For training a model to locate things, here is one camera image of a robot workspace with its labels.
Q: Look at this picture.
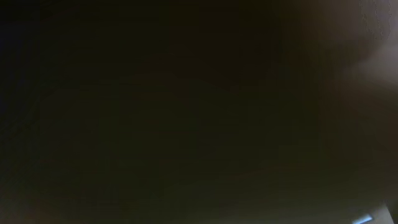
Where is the white t-shirt with pixel logo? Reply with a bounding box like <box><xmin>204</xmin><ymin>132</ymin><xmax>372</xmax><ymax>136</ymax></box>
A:
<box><xmin>344</xmin><ymin>0</ymin><xmax>397</xmax><ymax>85</ymax></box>

